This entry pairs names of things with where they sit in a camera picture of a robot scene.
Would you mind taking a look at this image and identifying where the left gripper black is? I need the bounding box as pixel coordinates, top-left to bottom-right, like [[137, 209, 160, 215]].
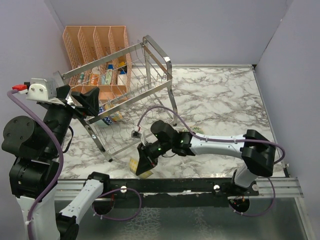
[[43, 83, 100, 155]]

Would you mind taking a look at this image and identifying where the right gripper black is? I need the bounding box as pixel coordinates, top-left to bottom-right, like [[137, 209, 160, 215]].
[[136, 140, 173, 176]]

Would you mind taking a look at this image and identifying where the blue orange floral bowl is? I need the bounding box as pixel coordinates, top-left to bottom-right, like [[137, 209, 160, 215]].
[[104, 103, 123, 123]]

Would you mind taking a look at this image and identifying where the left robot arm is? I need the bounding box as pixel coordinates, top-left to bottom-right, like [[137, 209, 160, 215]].
[[1, 83, 111, 240]]

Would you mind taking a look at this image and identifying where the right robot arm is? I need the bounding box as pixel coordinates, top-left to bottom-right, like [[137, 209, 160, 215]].
[[135, 120, 276, 196]]

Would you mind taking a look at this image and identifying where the leaf pattern white bowl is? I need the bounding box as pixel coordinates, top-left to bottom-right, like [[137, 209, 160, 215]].
[[128, 157, 153, 179]]

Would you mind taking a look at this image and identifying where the green tube in organizer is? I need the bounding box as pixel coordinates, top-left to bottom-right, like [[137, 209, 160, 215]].
[[101, 64, 114, 85]]

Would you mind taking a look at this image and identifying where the white blue box in organizer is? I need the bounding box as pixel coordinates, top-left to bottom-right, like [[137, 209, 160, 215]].
[[117, 70, 127, 86]]

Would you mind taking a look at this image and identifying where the peach plastic file organizer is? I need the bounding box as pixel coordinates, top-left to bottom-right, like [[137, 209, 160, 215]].
[[62, 26, 132, 104]]

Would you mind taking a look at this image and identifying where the white green patterned bowl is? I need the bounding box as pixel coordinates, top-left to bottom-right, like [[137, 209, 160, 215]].
[[181, 125, 205, 135]]

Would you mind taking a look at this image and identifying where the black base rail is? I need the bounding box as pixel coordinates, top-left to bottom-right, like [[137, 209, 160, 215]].
[[84, 172, 261, 208]]

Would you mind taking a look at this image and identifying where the steel wire dish rack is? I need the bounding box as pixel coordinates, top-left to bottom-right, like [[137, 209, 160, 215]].
[[53, 35, 177, 161]]

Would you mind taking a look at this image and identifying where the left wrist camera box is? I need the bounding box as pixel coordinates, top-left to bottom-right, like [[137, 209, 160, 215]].
[[26, 78, 57, 102]]

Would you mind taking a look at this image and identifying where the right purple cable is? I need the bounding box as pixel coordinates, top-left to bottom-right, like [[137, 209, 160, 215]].
[[137, 105, 286, 217]]

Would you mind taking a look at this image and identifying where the purple cable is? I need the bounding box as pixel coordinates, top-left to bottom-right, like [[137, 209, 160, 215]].
[[137, 105, 286, 217], [6, 89, 65, 240]]

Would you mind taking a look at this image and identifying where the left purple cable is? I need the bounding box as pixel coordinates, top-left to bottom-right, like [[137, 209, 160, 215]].
[[6, 89, 65, 240]]

